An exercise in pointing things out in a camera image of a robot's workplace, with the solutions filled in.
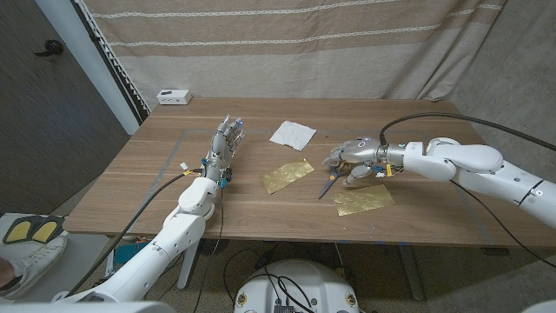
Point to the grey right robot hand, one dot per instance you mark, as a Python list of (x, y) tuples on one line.
[(365, 152)]

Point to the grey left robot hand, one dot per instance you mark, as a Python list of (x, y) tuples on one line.
[(221, 148)]

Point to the white tissue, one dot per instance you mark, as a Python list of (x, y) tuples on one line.
[(293, 135)]

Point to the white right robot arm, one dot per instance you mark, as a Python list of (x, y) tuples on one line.
[(469, 161)]

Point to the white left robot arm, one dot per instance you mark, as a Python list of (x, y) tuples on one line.
[(182, 226)]

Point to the grey tape outline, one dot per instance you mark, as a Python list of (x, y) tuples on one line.
[(173, 152)]

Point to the gold foil tape sheet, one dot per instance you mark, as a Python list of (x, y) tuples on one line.
[(360, 202), (284, 176)]

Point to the white power strip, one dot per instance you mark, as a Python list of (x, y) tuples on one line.
[(174, 97)]

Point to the white table leg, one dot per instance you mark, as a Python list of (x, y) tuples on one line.
[(187, 274)]

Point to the grey table leg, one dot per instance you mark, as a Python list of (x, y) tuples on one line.
[(412, 274)]

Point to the black curtain edge strip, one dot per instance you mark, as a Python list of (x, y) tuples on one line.
[(114, 65)]

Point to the teal box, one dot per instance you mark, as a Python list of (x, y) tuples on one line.
[(130, 252)]

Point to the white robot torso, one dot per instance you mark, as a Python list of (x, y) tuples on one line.
[(313, 282)]

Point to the dark wooden door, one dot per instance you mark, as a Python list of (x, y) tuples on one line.
[(43, 130)]

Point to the yellow black foot pedal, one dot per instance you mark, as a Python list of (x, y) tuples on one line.
[(45, 230), (18, 231)]

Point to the white sneaker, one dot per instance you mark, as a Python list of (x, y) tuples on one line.
[(39, 261)]

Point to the person bare ankle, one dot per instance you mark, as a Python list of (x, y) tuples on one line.
[(5, 271)]

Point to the white door frame post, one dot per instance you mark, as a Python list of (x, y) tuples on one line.
[(102, 78)]

